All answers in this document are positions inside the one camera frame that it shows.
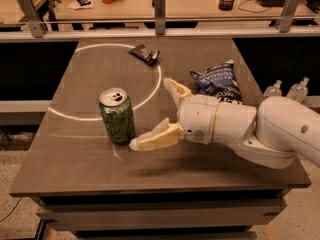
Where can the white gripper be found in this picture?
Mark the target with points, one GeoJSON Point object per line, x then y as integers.
{"type": "Point", "coordinates": [199, 118]}

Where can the green soda can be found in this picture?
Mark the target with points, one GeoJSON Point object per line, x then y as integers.
{"type": "Point", "coordinates": [117, 114]}

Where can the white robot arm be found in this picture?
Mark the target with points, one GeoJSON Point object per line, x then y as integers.
{"type": "Point", "coordinates": [271, 135]}

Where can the black rxbar chocolate wrapper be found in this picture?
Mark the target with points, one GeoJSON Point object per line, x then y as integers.
{"type": "Point", "coordinates": [144, 54]}

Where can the blue chip bag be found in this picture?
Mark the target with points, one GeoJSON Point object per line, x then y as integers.
{"type": "Point", "coordinates": [219, 81]}

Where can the clear sanitizer bottle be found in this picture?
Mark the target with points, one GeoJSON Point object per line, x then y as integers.
{"type": "Point", "coordinates": [273, 90]}
{"type": "Point", "coordinates": [298, 91]}

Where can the black mesh cup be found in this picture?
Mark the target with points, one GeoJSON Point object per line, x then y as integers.
{"type": "Point", "coordinates": [226, 5]}

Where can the metal rail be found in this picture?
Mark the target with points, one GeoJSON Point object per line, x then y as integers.
{"type": "Point", "coordinates": [295, 31]}

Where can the middle metal bracket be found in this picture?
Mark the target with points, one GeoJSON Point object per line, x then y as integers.
{"type": "Point", "coordinates": [160, 16]}

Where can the metal bracket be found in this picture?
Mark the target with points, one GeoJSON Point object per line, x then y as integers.
{"type": "Point", "coordinates": [160, 16]}
{"type": "Point", "coordinates": [284, 22]}
{"type": "Point", "coordinates": [36, 26]}

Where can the right metal bracket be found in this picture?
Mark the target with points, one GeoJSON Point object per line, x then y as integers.
{"type": "Point", "coordinates": [284, 22]}

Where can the left metal bracket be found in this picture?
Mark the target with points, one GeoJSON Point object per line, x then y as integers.
{"type": "Point", "coordinates": [36, 26]}

